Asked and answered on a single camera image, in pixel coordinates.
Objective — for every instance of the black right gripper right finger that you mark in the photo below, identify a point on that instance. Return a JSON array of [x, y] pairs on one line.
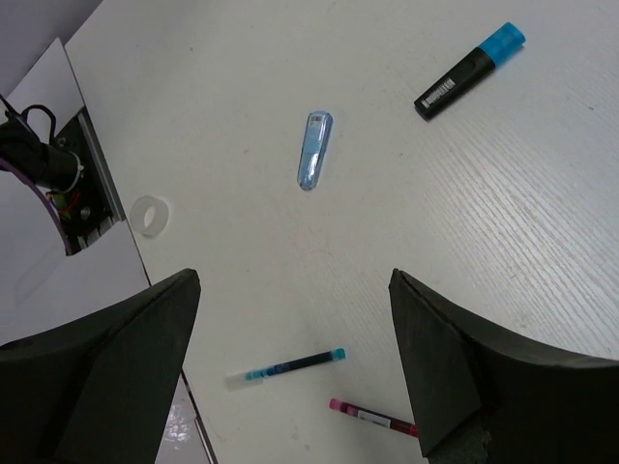
[[481, 393]]

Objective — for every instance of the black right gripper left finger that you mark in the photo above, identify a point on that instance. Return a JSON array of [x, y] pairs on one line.
[[99, 389]]

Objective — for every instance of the light blue gel pen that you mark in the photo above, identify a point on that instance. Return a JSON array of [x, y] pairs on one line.
[[258, 376]]

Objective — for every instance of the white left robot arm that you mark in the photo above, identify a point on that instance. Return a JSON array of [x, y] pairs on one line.
[[45, 165]]

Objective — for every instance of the magenta gel pen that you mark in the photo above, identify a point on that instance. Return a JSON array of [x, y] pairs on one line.
[[365, 414]]

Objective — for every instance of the clear tape roll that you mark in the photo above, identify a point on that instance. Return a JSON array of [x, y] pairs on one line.
[[149, 216]]

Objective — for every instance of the blue cap black highlighter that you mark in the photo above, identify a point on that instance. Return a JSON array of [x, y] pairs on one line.
[[469, 71]]

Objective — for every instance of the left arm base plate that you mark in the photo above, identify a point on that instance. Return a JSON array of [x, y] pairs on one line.
[[93, 206]]

